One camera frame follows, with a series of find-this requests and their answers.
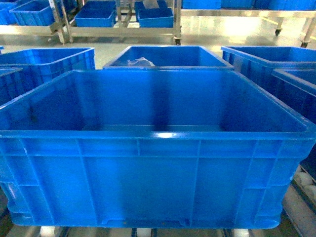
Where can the large blue plastic crate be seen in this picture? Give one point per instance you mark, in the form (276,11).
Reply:
(150,149)

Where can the steel roller shelf rack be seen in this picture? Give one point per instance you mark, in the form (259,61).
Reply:
(298,219)

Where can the blue bin behind with plastic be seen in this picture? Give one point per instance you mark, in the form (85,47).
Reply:
(168,57)

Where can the blue bin right rear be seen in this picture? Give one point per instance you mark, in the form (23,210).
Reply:
(258,62)

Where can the blue bin left neighbour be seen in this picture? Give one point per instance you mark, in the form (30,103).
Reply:
(40,65)

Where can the blue bin right front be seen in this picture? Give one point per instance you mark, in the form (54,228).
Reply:
(297,89)

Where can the blue bin far left front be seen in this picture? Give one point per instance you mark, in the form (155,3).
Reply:
(10,84)

